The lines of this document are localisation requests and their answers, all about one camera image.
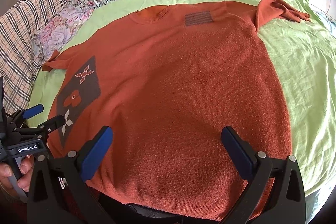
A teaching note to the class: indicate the pink peony floral pillow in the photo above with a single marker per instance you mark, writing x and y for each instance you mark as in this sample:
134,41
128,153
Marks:
60,30

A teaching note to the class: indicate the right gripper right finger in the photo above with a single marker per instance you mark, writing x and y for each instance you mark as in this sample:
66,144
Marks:
286,200

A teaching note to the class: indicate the orange knitted sweater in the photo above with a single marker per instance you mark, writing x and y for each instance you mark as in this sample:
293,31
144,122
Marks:
167,80

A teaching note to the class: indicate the person's left hand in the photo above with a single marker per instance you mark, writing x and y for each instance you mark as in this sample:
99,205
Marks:
26,167

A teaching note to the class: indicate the beige plaid blanket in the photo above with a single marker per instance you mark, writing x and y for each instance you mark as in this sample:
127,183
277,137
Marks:
19,65

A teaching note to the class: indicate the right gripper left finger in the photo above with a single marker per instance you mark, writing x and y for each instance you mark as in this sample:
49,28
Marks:
58,192

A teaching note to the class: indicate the light green bed sheet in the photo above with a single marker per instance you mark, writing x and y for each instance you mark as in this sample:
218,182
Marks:
303,55

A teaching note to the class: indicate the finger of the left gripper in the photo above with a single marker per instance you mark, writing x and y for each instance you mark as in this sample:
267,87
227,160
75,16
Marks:
22,115
50,125

